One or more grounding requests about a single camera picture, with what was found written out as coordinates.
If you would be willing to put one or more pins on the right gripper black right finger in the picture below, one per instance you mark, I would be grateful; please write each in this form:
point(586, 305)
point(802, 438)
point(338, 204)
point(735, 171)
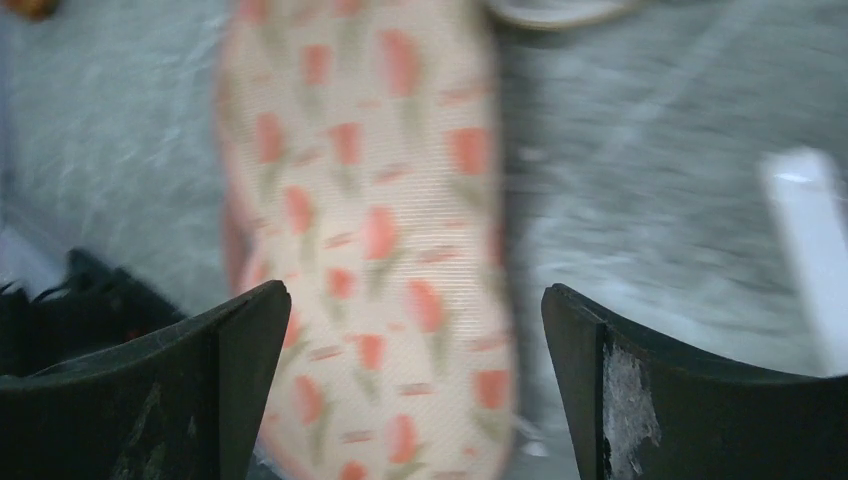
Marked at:
point(642, 405)

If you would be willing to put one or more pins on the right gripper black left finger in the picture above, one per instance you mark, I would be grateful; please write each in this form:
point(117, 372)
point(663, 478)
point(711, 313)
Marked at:
point(183, 402)

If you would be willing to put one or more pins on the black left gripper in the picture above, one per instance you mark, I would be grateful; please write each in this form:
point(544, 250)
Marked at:
point(93, 308)

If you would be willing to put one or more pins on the pink floral mesh laundry bag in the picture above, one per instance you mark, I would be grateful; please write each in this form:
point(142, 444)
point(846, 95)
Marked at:
point(362, 147)

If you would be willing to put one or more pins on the white plastic clip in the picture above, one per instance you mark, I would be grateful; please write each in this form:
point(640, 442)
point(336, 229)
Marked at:
point(808, 200)

